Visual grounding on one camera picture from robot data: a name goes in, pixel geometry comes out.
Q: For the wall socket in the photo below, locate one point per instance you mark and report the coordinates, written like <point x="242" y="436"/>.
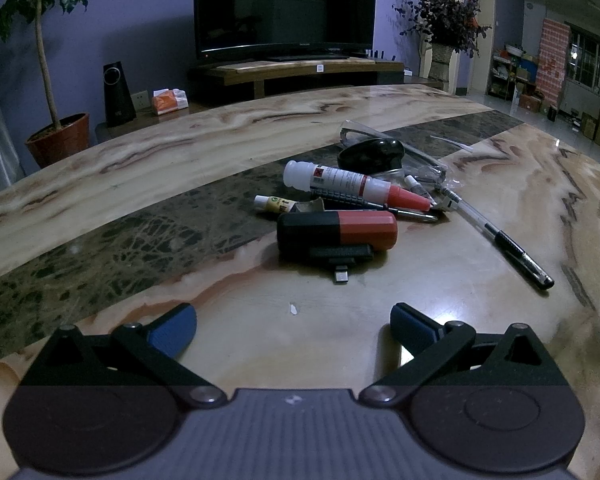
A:
<point x="140" y="100"/>

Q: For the orange tissue pack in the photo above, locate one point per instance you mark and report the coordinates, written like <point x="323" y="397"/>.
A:
<point x="167" y="103"/>

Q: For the black clear pen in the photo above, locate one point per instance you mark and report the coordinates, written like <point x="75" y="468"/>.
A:
<point x="515" y="255"/>

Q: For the black speaker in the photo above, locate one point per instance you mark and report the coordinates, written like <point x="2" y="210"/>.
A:
<point x="119" y="95"/>

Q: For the potted tree terracotta pot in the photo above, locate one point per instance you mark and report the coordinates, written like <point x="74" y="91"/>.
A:
<point x="57" y="140"/>

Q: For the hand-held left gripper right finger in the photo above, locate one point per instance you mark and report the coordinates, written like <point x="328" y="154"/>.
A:
<point x="410" y="325"/>

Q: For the dried bouquet in vase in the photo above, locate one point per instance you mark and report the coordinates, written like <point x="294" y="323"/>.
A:
<point x="442" y="15"/>

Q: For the black flat television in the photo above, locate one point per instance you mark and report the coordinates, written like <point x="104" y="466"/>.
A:
<point x="285" y="5"/>

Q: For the black glossy mouse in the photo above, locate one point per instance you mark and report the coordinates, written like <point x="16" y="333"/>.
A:
<point x="370" y="152"/>

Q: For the black router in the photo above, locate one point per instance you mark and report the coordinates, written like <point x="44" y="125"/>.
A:
<point x="380" y="54"/>

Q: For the barred window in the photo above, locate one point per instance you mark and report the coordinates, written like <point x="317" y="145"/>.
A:
<point x="585" y="55"/>

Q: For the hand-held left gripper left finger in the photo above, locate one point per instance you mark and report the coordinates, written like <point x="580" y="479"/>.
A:
<point x="175" y="327"/>

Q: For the black red power bank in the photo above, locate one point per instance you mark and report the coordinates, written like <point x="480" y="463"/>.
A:
<point x="330" y="232"/>

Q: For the small white tube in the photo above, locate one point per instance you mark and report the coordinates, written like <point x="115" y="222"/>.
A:
<point x="420" y="189"/>

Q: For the clear plastic wrapper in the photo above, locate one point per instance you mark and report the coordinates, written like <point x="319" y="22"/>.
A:
<point x="450" y="189"/>

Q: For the wooden television stand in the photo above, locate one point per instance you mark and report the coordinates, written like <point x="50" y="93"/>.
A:
<point x="290" y="72"/>

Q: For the dark low side cabinet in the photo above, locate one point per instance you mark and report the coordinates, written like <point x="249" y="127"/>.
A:
<point x="155" y="125"/>

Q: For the white glue bottle red tip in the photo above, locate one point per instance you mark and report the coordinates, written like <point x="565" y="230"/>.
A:
<point x="340" y="180"/>

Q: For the red brick pattern panel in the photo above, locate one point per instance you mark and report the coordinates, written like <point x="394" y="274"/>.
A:
<point x="552" y="60"/>

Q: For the small tube yellow label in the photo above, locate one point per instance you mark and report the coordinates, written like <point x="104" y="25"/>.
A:
<point x="275" y="205"/>

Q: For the storage shelf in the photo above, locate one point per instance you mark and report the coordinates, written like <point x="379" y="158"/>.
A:
<point x="512" y="75"/>

